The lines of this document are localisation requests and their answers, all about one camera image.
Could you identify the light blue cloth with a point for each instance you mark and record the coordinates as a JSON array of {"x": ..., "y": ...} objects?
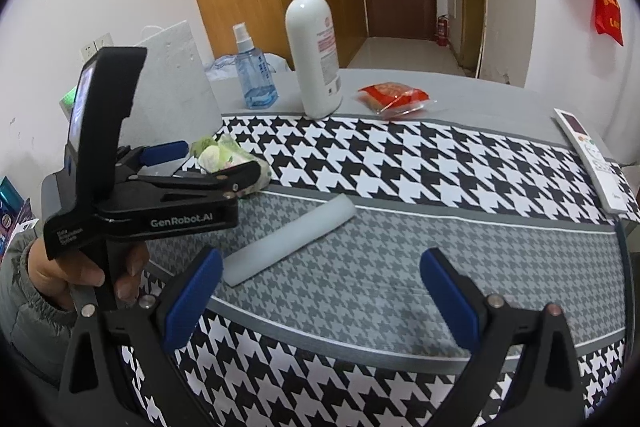
[{"x": 272, "y": 64}]

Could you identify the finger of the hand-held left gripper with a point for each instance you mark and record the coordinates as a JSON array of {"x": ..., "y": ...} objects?
[
  {"x": 230, "y": 179},
  {"x": 165, "y": 151}
]

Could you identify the white foam stick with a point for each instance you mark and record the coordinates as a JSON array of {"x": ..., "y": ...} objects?
[{"x": 290, "y": 239}]

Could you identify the white wall socket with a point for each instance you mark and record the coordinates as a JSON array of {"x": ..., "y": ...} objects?
[{"x": 90, "y": 52}]

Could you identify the black white houndstooth mat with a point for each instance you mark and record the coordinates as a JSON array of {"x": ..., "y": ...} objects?
[{"x": 400, "y": 217}]

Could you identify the white red pump bottle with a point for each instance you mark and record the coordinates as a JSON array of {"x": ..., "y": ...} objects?
[{"x": 315, "y": 57}]

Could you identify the white wall switch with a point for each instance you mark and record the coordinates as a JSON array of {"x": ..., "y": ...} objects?
[{"x": 104, "y": 42}]

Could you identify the person's left forearm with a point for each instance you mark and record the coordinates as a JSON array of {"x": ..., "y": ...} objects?
[{"x": 30, "y": 332}]

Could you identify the red snack packet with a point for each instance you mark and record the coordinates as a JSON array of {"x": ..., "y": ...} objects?
[{"x": 392, "y": 97}]

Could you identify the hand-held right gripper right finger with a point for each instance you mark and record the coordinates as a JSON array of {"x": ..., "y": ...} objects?
[{"x": 450, "y": 302}]

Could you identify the green floral packet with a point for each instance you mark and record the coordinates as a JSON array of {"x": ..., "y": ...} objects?
[{"x": 220, "y": 154}]

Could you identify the red fire extinguisher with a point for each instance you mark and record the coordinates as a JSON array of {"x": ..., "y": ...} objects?
[{"x": 442, "y": 32}]

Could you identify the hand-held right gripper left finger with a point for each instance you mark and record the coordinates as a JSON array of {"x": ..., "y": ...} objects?
[{"x": 192, "y": 297}]

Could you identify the white remote control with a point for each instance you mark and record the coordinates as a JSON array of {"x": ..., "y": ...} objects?
[{"x": 590, "y": 152}]

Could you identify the white foam box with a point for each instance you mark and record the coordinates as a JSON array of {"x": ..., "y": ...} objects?
[{"x": 175, "y": 77}]

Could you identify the colourful packages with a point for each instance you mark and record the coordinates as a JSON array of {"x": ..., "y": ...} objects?
[{"x": 15, "y": 217}]

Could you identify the person's left hand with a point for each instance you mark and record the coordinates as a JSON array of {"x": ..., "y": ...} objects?
[{"x": 55, "y": 272}]

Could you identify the blue spray bottle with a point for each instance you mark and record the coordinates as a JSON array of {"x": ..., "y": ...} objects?
[{"x": 257, "y": 82}]

